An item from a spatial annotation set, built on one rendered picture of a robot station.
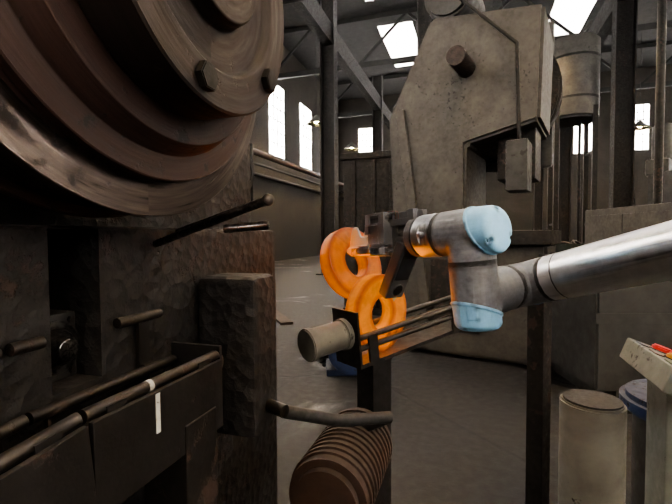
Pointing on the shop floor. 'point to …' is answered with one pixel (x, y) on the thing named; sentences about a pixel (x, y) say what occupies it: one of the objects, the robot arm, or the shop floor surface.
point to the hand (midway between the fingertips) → (352, 254)
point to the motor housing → (343, 465)
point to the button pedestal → (655, 419)
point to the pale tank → (574, 82)
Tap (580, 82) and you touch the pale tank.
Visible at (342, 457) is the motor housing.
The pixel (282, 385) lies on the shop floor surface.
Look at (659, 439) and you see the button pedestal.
